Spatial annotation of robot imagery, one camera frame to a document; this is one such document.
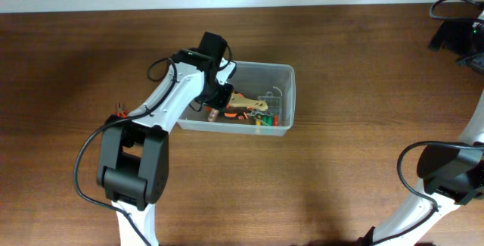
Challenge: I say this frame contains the clear screwdriver bit case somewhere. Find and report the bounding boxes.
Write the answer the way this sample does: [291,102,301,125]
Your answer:
[258,91,283,126]

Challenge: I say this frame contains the orange-handled needle-nose pliers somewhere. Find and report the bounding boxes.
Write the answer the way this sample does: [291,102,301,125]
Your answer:
[222,111,275,126]

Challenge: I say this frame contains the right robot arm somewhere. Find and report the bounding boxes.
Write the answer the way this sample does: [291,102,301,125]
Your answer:
[358,17,483,245]

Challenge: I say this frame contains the clear plastic container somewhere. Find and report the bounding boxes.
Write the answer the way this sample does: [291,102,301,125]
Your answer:
[178,61,296,136]

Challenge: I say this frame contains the orange socket bit rail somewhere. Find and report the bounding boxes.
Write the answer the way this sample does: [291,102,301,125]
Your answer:
[207,108,219,122]

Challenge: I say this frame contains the orange scraper with wooden handle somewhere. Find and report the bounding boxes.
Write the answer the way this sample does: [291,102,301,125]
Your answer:
[219,92,268,112]

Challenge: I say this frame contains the small red-handled cutting pliers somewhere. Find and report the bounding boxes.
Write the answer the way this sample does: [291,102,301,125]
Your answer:
[114,103,128,118]

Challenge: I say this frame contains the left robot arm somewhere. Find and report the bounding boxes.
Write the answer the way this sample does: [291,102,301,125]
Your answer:
[96,33,236,245]

